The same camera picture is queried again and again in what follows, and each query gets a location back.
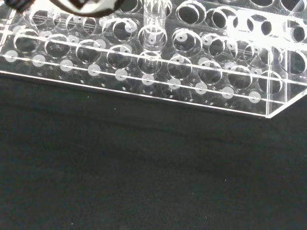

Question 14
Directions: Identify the black bench cloth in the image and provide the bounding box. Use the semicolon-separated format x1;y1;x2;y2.
0;71;307;230

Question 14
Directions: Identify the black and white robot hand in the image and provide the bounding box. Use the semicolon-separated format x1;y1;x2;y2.
4;0;125;18

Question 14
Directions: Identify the clear acrylic test tube rack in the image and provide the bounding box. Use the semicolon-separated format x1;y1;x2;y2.
0;0;307;119

